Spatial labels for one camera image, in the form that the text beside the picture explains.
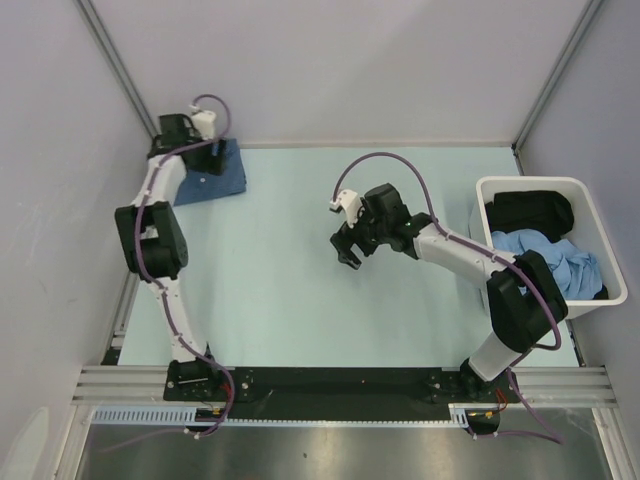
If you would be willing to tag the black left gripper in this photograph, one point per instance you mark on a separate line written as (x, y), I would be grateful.
(214, 165)

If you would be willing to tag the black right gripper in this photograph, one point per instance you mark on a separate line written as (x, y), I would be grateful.
(345, 238)

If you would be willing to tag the blue plaid long sleeve shirt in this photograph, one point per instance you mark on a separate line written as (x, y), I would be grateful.
(201, 187)

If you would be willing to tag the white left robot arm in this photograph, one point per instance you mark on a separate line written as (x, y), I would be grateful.
(153, 244)

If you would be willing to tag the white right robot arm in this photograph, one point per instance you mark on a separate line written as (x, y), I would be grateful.
(523, 298)

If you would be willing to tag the black garment in bin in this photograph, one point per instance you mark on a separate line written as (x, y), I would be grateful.
(548, 212)

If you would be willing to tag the light blue garment in bin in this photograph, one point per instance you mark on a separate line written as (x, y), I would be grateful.
(576, 272)

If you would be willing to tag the white plastic bin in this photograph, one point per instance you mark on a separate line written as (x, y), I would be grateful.
(588, 233)

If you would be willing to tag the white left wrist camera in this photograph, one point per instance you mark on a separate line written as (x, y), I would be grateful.
(203, 121)

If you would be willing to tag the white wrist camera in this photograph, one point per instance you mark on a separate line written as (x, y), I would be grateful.
(349, 203)
(203, 121)

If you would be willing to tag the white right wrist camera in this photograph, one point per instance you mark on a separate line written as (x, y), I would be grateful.
(349, 203)

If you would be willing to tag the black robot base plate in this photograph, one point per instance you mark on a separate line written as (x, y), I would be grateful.
(349, 395)

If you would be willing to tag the left aluminium corner post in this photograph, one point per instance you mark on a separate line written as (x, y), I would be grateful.
(98, 30)

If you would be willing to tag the aluminium corner post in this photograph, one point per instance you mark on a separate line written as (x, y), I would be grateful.
(570, 49)
(98, 30)

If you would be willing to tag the aluminium front rail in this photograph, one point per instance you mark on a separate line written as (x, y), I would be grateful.
(553, 387)

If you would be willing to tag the white slotted cable duct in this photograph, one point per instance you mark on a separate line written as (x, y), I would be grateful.
(143, 415)

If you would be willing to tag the right aluminium corner post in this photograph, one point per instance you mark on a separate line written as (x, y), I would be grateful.
(570, 49)

